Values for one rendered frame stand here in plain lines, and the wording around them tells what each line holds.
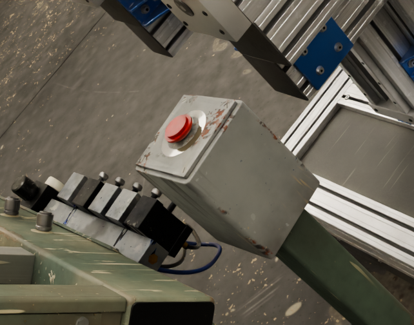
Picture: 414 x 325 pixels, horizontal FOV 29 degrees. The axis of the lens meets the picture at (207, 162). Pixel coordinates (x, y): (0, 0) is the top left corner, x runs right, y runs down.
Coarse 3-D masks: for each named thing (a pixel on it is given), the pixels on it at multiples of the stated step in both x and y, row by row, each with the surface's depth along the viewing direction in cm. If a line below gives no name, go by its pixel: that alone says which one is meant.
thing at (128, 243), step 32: (32, 192) 153; (64, 192) 144; (96, 192) 138; (128, 192) 130; (160, 192) 132; (64, 224) 142; (96, 224) 135; (128, 224) 124; (160, 224) 124; (128, 256) 123; (160, 256) 123
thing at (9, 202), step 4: (8, 200) 130; (12, 200) 130; (16, 200) 131; (20, 200) 132; (8, 204) 130; (12, 204) 130; (16, 204) 131; (8, 208) 130; (12, 208) 130; (16, 208) 131; (4, 212) 131; (8, 212) 130; (12, 212) 130; (16, 212) 131
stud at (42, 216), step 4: (40, 212) 120; (44, 212) 120; (48, 212) 121; (40, 216) 120; (44, 216) 120; (48, 216) 120; (52, 216) 121; (36, 220) 120; (40, 220) 120; (44, 220) 120; (48, 220) 120; (52, 220) 121; (36, 224) 121; (40, 224) 120; (44, 224) 120; (48, 224) 120; (36, 228) 120; (40, 228) 120; (44, 228) 120; (48, 228) 120
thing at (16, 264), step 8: (0, 248) 108; (8, 248) 109; (16, 248) 110; (0, 256) 105; (8, 256) 105; (16, 256) 106; (24, 256) 107; (32, 256) 107; (0, 264) 105; (8, 264) 106; (16, 264) 106; (24, 264) 107; (32, 264) 107; (0, 272) 105; (8, 272) 106; (16, 272) 106; (24, 272) 107; (32, 272) 108; (0, 280) 105; (8, 280) 106; (16, 280) 106; (24, 280) 107
